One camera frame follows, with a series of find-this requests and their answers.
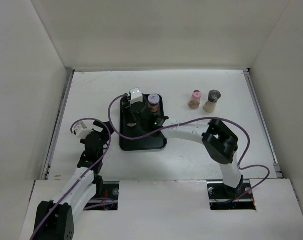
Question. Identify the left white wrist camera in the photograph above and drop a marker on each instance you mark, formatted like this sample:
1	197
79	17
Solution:
81	130

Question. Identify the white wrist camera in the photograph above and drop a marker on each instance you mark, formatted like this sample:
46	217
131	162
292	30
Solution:
135	96
81	130

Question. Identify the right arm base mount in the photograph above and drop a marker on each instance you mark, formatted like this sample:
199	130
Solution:
225	198

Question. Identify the pink-cap pepper shaker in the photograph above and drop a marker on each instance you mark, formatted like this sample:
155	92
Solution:
195	100

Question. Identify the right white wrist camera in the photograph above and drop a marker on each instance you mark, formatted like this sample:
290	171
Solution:
135	96

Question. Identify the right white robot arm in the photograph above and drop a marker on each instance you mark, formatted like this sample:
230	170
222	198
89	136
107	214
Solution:
220	142

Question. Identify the black rectangular plastic tray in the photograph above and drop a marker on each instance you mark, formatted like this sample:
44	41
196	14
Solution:
155	141

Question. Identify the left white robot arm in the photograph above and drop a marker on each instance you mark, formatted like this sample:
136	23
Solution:
55	219

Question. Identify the dark-cap beige spice bottle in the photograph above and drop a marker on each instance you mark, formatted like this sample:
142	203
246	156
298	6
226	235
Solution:
213	97

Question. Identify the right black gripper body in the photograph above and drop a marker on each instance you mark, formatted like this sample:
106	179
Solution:
144	126

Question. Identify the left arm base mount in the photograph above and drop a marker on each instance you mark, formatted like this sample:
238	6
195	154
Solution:
106	198

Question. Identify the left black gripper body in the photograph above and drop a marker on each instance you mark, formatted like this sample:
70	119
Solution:
104	138

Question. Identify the clear-lid blue-label bottle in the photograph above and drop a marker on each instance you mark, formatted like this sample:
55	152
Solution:
131	123

